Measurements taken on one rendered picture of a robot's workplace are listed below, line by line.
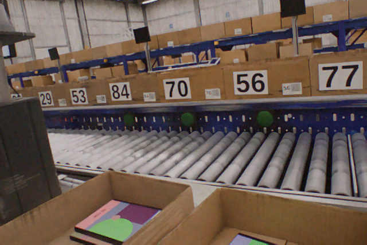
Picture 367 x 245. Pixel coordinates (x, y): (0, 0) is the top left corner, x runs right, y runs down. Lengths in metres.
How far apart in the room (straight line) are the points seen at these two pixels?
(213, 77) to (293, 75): 0.38
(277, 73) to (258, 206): 0.80
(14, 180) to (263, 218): 0.65
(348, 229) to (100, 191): 0.58
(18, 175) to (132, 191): 0.32
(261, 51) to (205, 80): 4.33
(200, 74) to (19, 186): 0.93
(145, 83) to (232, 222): 1.11
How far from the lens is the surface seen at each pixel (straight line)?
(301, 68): 1.27
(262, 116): 1.26
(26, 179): 0.90
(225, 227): 0.65
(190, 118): 1.39
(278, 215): 0.59
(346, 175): 0.90
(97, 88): 1.86
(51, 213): 0.74
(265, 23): 5.93
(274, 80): 1.29
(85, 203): 0.78
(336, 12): 5.79
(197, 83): 1.42
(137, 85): 1.63
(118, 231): 0.66
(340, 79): 1.27
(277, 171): 0.92
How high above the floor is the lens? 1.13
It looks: 10 degrees down
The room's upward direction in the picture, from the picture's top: 8 degrees counter-clockwise
